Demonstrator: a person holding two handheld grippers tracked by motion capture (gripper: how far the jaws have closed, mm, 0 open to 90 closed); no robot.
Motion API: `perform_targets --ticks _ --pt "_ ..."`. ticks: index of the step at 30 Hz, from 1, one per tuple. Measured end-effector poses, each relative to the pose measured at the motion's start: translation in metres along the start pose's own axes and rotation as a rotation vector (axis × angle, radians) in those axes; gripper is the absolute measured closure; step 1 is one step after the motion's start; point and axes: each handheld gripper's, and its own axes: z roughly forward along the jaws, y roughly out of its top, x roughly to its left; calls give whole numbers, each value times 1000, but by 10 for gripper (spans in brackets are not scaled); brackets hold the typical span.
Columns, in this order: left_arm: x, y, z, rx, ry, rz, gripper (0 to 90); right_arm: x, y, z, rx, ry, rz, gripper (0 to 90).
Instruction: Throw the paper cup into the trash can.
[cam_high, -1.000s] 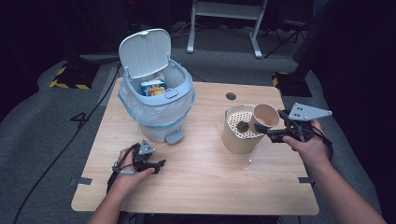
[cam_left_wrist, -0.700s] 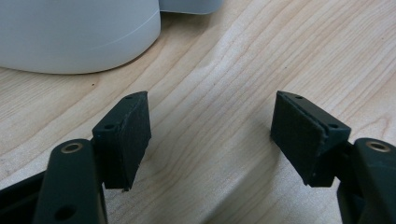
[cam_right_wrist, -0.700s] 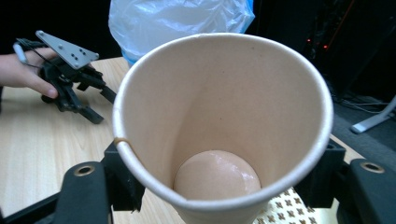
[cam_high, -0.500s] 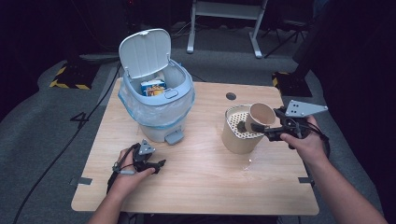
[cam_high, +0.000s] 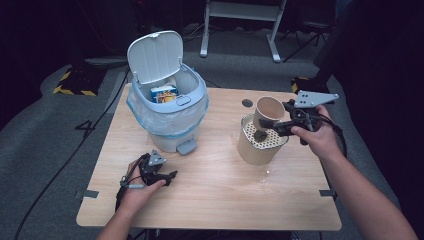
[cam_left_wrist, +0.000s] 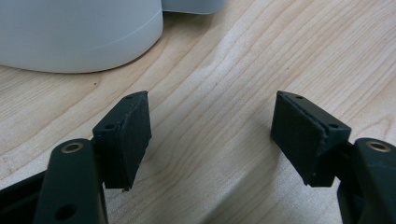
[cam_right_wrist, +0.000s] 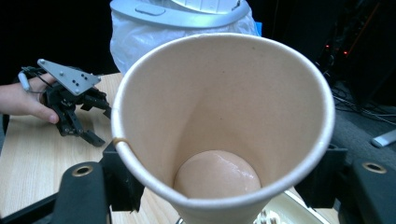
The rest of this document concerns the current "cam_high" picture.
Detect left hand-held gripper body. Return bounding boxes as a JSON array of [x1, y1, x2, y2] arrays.
[[138, 149, 168, 187]]

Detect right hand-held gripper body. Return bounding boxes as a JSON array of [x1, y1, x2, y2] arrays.
[[283, 90, 340, 146]]

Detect brown paper cup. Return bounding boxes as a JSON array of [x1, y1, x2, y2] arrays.
[[252, 95, 287, 132]]

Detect beige container with strainer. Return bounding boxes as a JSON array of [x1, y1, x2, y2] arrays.
[[236, 113, 290, 167]]

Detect blue red snack box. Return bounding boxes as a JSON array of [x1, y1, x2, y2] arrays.
[[150, 85, 180, 104]]

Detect white blue pedal trash bin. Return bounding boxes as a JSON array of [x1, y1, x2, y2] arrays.
[[126, 30, 210, 156]]

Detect person's left hand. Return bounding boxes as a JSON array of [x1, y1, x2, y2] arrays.
[[119, 159, 168, 215]]

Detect person's right hand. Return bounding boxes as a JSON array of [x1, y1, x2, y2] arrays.
[[290, 104, 345, 162]]

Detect black yellow striped stand base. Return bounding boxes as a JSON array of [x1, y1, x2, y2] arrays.
[[52, 67, 108, 98], [290, 76, 334, 96]]

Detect clear plastic bin liner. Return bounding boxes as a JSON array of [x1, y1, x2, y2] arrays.
[[126, 84, 210, 140]]

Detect black tripod stand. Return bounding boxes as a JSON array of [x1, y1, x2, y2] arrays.
[[281, 19, 335, 64]]

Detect grey flat floor plate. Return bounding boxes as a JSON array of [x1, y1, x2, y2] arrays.
[[84, 54, 132, 70]]

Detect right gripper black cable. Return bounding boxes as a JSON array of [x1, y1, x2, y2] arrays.
[[316, 113, 348, 158]]

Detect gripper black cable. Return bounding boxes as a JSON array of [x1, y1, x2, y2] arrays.
[[114, 153, 149, 212], [316, 113, 348, 158]]

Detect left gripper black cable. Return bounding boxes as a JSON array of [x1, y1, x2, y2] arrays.
[[114, 153, 149, 212]]

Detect long black floor cable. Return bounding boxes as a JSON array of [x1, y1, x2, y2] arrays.
[[12, 66, 132, 240]]

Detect white metal desk frame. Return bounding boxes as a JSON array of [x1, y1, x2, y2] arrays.
[[199, 0, 288, 64]]

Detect bundle of floor cables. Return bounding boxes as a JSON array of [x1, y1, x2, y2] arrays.
[[181, 22, 208, 43]]

